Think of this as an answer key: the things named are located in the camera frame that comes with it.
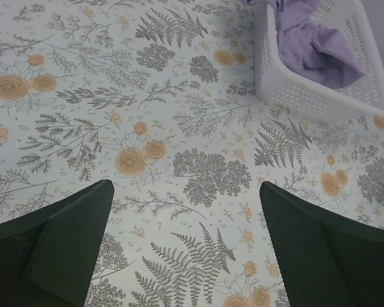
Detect white plastic laundry basket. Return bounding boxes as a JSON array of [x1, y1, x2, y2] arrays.
[[253, 1, 384, 123]]

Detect floral tablecloth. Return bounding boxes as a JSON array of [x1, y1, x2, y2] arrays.
[[0, 1, 384, 306]]

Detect purple t shirt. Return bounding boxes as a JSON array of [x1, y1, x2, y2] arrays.
[[243, 0, 365, 90]]

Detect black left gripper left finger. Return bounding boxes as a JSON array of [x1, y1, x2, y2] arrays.
[[0, 180, 115, 306]]

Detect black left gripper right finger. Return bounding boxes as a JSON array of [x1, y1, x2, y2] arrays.
[[259, 182, 384, 306]]

